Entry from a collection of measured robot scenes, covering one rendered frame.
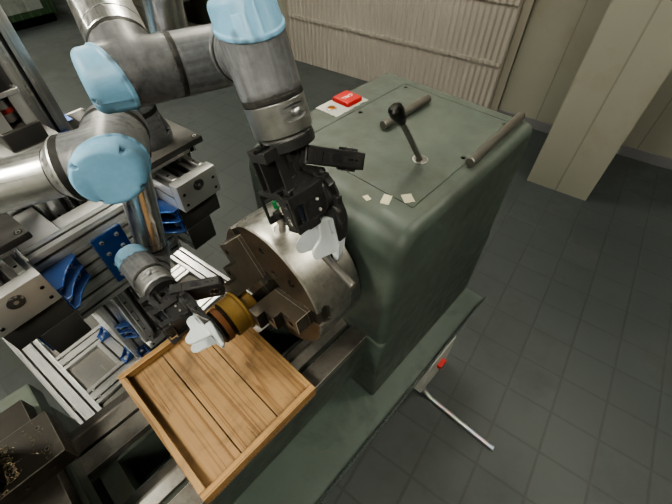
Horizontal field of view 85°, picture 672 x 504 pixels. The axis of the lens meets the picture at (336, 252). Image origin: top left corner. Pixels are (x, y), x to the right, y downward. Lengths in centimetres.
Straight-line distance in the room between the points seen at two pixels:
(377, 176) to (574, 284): 193
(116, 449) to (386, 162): 86
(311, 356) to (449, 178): 55
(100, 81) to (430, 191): 59
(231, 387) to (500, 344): 152
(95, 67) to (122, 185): 27
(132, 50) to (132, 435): 78
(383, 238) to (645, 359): 194
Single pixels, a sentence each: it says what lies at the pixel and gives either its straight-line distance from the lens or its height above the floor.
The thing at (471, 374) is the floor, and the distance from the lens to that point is 201.
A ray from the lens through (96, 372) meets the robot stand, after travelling 197.
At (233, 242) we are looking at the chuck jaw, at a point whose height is 119.
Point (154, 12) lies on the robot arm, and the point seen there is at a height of 150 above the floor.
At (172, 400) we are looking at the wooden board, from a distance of 99.
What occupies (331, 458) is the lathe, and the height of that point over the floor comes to 54.
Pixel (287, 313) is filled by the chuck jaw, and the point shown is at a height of 112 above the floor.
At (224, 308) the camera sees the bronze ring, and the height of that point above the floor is 112.
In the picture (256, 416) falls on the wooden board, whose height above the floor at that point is 88.
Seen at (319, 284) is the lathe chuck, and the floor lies 117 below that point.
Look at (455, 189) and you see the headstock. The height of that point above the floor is 125.
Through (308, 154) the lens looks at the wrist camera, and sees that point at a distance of 49.
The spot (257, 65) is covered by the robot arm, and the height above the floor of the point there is 158.
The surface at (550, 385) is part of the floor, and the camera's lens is 214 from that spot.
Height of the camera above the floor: 174
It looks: 48 degrees down
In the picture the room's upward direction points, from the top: straight up
